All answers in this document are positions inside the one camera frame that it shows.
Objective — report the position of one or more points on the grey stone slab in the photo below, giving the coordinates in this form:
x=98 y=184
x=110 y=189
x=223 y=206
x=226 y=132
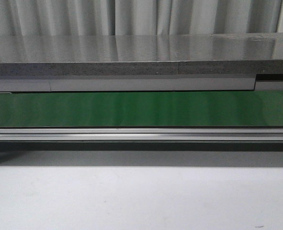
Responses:
x=66 y=55

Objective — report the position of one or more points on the green conveyor belt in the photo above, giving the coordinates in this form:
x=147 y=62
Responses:
x=143 y=109

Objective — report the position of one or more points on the rear grey conveyor guard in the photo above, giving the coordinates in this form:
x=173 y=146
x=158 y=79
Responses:
x=180 y=82

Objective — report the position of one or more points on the grey pleated curtain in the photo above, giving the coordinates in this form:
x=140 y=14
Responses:
x=138 y=17

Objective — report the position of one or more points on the front aluminium conveyor rail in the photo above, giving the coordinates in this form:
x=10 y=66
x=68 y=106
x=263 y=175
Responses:
x=267 y=134

